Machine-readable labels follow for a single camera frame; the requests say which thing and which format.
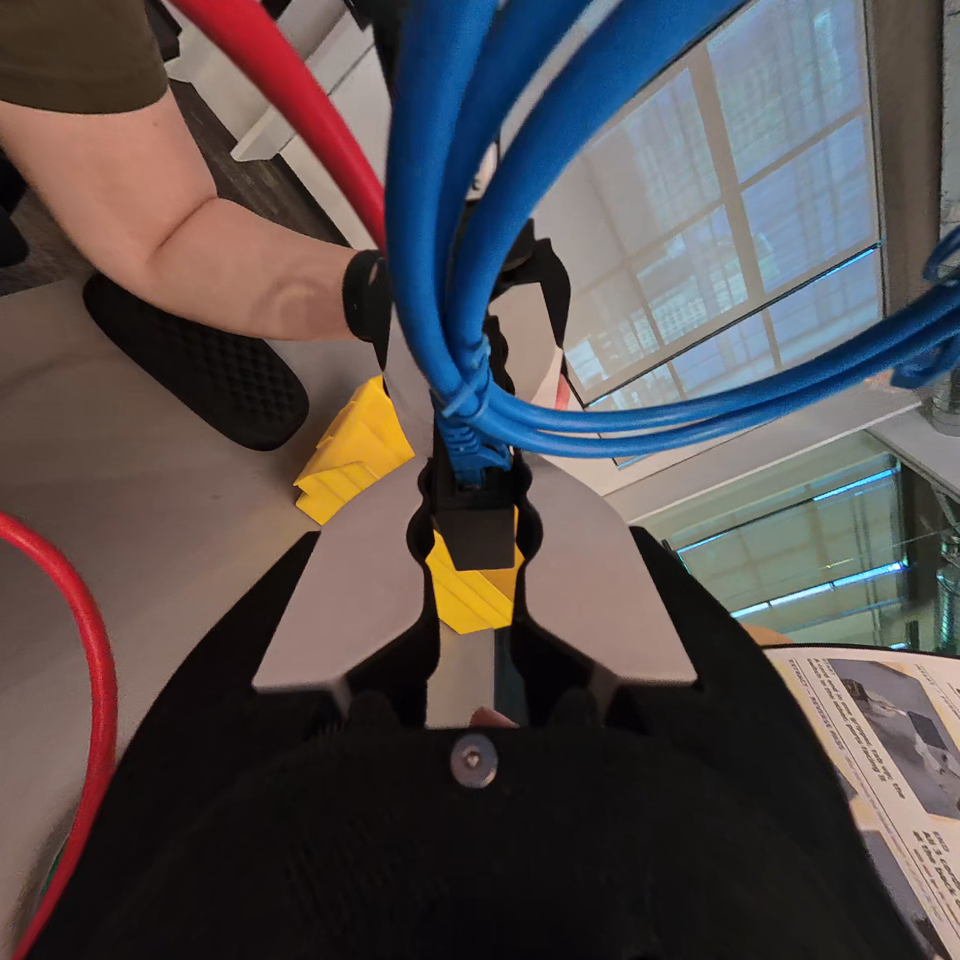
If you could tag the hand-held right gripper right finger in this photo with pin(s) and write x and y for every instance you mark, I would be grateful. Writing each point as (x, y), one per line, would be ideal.
(607, 592)

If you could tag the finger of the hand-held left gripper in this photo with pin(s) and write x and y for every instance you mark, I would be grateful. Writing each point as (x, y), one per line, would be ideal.
(405, 397)
(547, 375)

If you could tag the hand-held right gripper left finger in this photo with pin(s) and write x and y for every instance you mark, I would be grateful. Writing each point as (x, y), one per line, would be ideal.
(352, 592)

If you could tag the yellow plastic bin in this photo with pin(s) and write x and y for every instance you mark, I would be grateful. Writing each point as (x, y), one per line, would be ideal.
(352, 450)

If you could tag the black ethernet switch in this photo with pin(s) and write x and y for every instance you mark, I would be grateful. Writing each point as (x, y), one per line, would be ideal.
(480, 532)

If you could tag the person's left forearm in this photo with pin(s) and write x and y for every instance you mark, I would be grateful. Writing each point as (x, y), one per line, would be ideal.
(187, 255)

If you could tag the printed instruction poster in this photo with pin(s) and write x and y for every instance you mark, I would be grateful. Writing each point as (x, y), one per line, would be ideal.
(900, 825)

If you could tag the person's olive clothing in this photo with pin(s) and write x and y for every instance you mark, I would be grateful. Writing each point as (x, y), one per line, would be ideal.
(75, 45)

